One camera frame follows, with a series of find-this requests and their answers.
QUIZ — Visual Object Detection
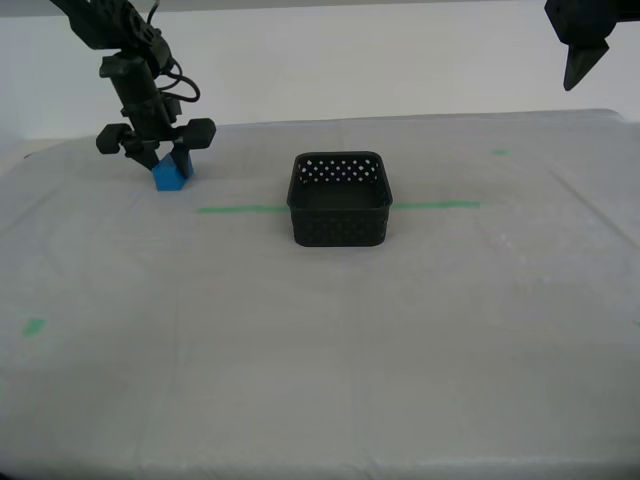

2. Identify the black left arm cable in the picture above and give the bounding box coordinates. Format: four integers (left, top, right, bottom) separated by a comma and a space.
147, 0, 201, 105

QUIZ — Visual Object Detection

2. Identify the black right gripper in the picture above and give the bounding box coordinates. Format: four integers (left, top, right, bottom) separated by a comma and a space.
543, 0, 640, 92

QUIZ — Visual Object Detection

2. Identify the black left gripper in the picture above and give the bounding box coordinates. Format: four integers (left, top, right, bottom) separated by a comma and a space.
95, 53, 217, 179

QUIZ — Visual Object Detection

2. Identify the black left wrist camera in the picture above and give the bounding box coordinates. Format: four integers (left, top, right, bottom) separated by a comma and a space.
160, 96, 182, 125

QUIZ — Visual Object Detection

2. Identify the long green tape strip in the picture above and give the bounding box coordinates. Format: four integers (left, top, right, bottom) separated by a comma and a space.
195, 200, 482, 215

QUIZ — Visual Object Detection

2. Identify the black perforated plastic basket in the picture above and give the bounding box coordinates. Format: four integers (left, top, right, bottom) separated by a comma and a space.
285, 149, 395, 249

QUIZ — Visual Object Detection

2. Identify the white table cover sheet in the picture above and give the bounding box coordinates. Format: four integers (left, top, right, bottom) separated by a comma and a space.
0, 108, 640, 480

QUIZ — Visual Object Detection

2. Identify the blue rectangular block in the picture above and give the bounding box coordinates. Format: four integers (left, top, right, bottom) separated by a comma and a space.
151, 152, 195, 192

